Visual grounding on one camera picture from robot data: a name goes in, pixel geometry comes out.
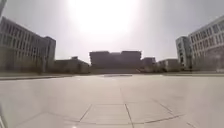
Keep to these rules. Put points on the large grey many-windowed building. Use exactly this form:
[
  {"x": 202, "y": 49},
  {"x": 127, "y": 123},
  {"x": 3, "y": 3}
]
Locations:
[{"x": 23, "y": 50}]

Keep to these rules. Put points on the low dark building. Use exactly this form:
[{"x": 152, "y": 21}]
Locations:
[{"x": 71, "y": 65}]

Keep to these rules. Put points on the dark wide block building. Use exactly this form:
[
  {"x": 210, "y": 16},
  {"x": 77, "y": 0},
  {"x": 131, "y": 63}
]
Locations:
[{"x": 115, "y": 60}]

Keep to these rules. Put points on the low pale building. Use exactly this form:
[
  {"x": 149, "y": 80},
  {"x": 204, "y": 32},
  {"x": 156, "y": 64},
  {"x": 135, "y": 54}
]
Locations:
[{"x": 168, "y": 64}]

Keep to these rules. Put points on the pale many-windowed building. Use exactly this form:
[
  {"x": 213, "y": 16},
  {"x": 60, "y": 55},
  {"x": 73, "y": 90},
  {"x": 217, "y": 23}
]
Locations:
[{"x": 206, "y": 46}]

